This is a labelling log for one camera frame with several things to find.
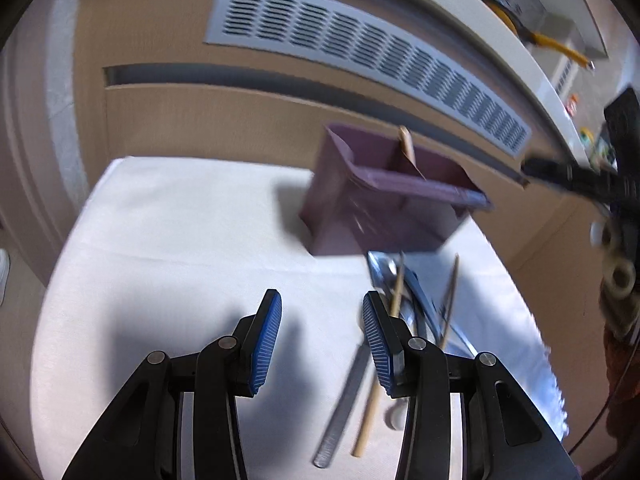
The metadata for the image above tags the person's right hand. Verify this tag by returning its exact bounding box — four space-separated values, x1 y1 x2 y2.
590 219 639 341

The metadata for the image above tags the beige wooden cabinet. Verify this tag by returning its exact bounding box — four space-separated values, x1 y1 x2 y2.
70 0 640 311

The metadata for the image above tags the white sneaker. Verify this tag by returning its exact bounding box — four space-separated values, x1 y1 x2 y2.
0 250 11 307

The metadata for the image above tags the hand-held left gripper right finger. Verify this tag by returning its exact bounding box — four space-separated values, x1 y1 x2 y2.
362 290 583 480

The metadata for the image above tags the long grey vent grille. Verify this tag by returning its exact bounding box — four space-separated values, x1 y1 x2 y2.
204 0 533 158

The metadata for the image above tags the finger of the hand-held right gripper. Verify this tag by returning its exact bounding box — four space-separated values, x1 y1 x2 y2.
520 157 621 206

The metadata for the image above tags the white ceramic spoon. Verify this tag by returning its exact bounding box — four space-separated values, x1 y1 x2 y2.
384 400 404 432

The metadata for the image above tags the metal spoon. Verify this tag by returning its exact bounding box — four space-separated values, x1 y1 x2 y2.
405 270 481 356

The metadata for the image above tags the grey stone countertop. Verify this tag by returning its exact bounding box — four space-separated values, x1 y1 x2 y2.
80 0 601 171

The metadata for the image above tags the purple plastic utensil holder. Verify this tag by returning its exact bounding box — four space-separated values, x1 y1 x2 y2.
299 122 493 257

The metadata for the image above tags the small grey vent grille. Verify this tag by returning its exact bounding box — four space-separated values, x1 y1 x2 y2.
552 57 574 97

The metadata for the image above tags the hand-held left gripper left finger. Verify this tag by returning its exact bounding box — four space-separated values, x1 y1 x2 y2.
62 288 283 480

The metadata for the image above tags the yellow frying pan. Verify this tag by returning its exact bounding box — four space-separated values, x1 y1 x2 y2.
482 0 596 71

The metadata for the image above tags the white tablecloth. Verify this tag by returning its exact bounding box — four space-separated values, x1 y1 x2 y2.
30 156 571 480

